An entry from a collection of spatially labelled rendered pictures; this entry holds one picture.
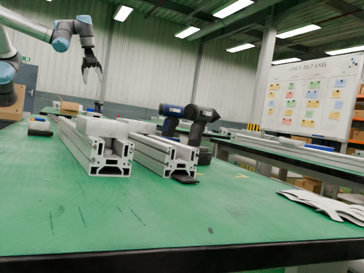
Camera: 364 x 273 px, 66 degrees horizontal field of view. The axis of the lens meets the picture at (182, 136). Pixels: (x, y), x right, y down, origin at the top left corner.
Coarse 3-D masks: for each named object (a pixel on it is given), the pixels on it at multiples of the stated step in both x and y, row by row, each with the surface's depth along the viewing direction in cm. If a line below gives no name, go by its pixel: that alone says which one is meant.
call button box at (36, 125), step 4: (36, 120) 116; (28, 124) 118; (32, 124) 114; (36, 124) 115; (40, 124) 115; (44, 124) 116; (48, 124) 117; (28, 128) 114; (32, 128) 114; (36, 128) 115; (40, 128) 116; (44, 128) 116; (48, 128) 117; (28, 132) 114; (32, 132) 114; (36, 132) 115; (40, 132) 116; (44, 132) 117; (48, 132) 117; (52, 132) 121; (48, 136) 118
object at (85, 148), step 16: (64, 128) 108; (80, 144) 76; (96, 144) 64; (112, 144) 75; (128, 144) 68; (80, 160) 74; (96, 160) 65; (112, 160) 71; (112, 176) 67; (128, 176) 69
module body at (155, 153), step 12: (132, 132) 101; (144, 144) 90; (156, 144) 79; (168, 144) 88; (180, 144) 84; (144, 156) 86; (156, 156) 78; (168, 156) 74; (180, 156) 81; (192, 156) 78; (156, 168) 78; (168, 168) 74; (180, 168) 76; (192, 168) 78
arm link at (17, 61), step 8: (0, 24) 145; (0, 32) 148; (0, 40) 150; (8, 40) 154; (0, 48) 154; (8, 48) 156; (0, 56) 156; (8, 56) 158; (16, 56) 162; (16, 64) 163
